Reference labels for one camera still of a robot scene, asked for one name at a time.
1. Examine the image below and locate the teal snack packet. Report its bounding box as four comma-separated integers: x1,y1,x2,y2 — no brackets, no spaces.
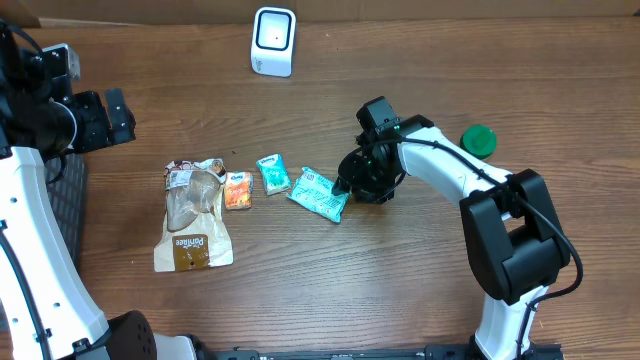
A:
287,167,350,223

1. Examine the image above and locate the small teal tissue packet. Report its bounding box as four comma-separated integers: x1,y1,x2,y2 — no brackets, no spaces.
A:
256,154,291,196

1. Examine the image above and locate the green lid jar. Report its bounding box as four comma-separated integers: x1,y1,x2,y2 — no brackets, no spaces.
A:
459,124,497,160

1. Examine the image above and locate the orange tissue packet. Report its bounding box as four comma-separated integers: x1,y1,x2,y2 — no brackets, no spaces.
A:
224,172,253,210

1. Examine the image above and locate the brown paper bread bag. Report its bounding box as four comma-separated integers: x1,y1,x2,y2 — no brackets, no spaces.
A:
154,158,234,273

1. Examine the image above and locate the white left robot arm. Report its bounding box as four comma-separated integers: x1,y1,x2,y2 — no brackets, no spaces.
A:
1,33,212,359

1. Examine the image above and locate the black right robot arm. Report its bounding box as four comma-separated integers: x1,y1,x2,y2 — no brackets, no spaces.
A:
333,97,578,359

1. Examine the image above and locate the white barcode scanner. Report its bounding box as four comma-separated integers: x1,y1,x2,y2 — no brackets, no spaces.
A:
250,6,297,78

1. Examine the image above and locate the grey plastic mesh basket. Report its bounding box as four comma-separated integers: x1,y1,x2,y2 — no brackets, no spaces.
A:
47,154,88,268

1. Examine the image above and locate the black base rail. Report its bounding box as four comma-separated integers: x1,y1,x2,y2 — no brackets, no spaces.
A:
212,343,565,360

